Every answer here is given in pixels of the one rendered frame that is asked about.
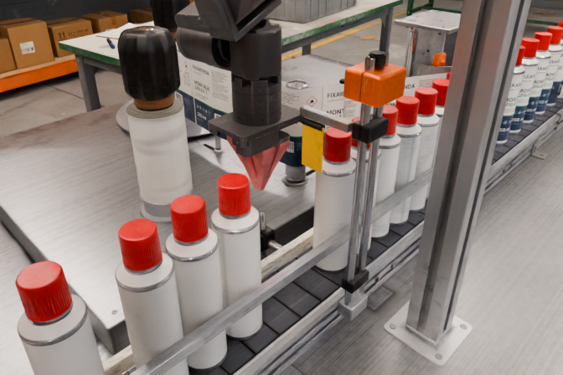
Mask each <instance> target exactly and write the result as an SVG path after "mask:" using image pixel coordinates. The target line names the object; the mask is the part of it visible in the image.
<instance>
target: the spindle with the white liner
mask: <svg viewBox="0 0 563 375"><path fill-rule="evenodd" d="M117 50H118V54H119V60H120V65H121V74H122V79H123V84H124V89H125V91H126V93H127V94H128V95H129V96H131V97H132V98H133V102H132V103H131V104H130V105H129V106H128V107H127V110H126V112H127V119H128V124H129V130H130V136H131V140H132V147H133V154H134V159H135V163H136V168H137V179H138V183H139V188H140V193H139V194H140V198H141V200H142V201H143V204H142V214H143V215H144V217H146V218H148V219H150V220H152V221H155V222H161V223H166V222H172V220H171V213H170V204H171V202H172V201H173V200H174V199H175V198H178V197H181V196H184V195H192V193H193V191H194V185H193V184H192V173H191V167H190V161H189V146H188V139H187V129H186V123H185V116H184V105H183V102H182V101H181V100H179V99H176V98H174V93H175V91H176V90H178V88H179V86H180V74H179V67H178V51H177V45H176V42H175V40H174V38H173V36H172V34H171V33H170V32H169V31H168V30H167V29H166V28H161V27H159V26H136V27H134V28H127V29H125V30H123V31H122V32H121V34H120V37H119V39H118V43H117Z"/></svg>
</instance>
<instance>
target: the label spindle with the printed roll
mask: <svg viewBox="0 0 563 375"><path fill-rule="evenodd" d="M151 4H152V16H153V20H154V21H153V23H154V25H155V26H159V27H161V28H166V29H167V30H168V31H169V32H170V33H171V34H172V36H173V38H174V40H175V42H176V45H177V41H176V33H177V28H178V25H177V24H176V21H175V15H176V14H177V13H179V12H180V11H182V10H183V9H184V8H186V7H187V6H188V5H189V0H151ZM177 51H178V52H179V50H178V46H177Z"/></svg>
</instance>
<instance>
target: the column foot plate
mask: <svg viewBox="0 0 563 375"><path fill-rule="evenodd" d="M409 303H410V301H408V302H407V303H406V304H405V305H404V306H403V307H402V308H401V309H399V310H398V311H397V312H396V313H395V314H394V315H393V316H392V317H391V318H390V319H389V320H388V321H387V322H386V323H385V324H384V329H385V331H387V332H388V333H389V334H391V335H392V336H394V337H395V338H397V339H398V340H400V341H401V342H403V343H405V344H406V345H407V346H409V347H411V348H412V349H414V350H415V351H417V352H419V353H420V354H421V355H422V356H424V357H426V358H427V359H429V360H430V361H432V362H434V363H435V364H436V365H438V366H443V365H445V363H446V362H447V361H448V360H449V358H450V357H451V356H452V354H453V353H454V352H455V351H456V350H457V349H458V348H459V346H460V345H461V344H462V342H463V341H464V340H465V339H466V337H467V336H468V335H469V333H470V332H471V331H472V329H473V327H472V326H471V325H470V324H468V323H467V322H465V321H463V320H462V319H460V318H458V317H456V316H454V317H453V321H452V327H451V328H450V329H449V330H448V332H447V333H446V334H445V335H444V336H443V338H442V339H441V340H440V341H439V342H438V343H437V344H436V345H435V346H434V345H432V344H431V343H430V342H428V341H426V340H425V339H423V338H421V337H420V336H418V335H416V334H415V333H414V332H412V331H410V330H409V329H407V328H406V327H405V323H406V317H407V313H408V308H409Z"/></svg>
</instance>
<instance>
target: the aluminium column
mask: <svg viewBox="0 0 563 375"><path fill-rule="evenodd" d="M530 3H531V0H463V4H462V12H461V17H460V23H459V27H458V32H457V41H456V46H455V50H454V55H453V60H452V68H451V73H450V79H449V83H448V88H447V97H446V102H445V106H444V111H443V116H442V125H441V130H440V135H439V139H438V144H437V149H436V158H435V162H434V167H433V173H432V177H431V186H430V191H429V196H428V200H427V205H426V214H425V219H424V224H423V229H422V233H421V242H420V247H419V252H418V256H417V261H416V270H415V275H414V280H413V285H412V290H411V298H410V303H409V308H408V313H407V317H406V323H405V327H406V328H407V329H409V330H410V331H412V332H414V333H415V334H416V335H418V336H420V337H421V338H423V339H425V340H426V341H428V342H430V343H431V344H432V345H434V346H435V345H436V344H437V343H438V342H439V341H440V340H441V339H442V338H443V336H444V335H445V334H446V333H447V332H448V330H449V329H450V328H451V327H452V321H453V317H454V313H455V310H456V306H457V300H458V297H459V293H460V289H461V286H462V280H463V276H464V272H465V269H466V265H467V259H468V256H469V252H470V249H471V245H472V241H473V235H474V232H475V228H476V224H477V221H478V215H479V211H480V208H481V204H482V201H483V195H484V191H485V188H486V183H487V180H488V174H489V170H490V167H491V163H492V160H493V154H494V150H495V147H496V143H497V139H498V133H499V129H500V126H501V122H502V119H503V115H504V109H505V106H506V102H507V99H508V95H509V88H510V85H511V81H512V78H513V74H514V68H515V65H516V61H517V58H518V54H519V47H520V44H521V40H522V37H523V33H524V27H525V24H526V20H527V17H528V13H529V7H530Z"/></svg>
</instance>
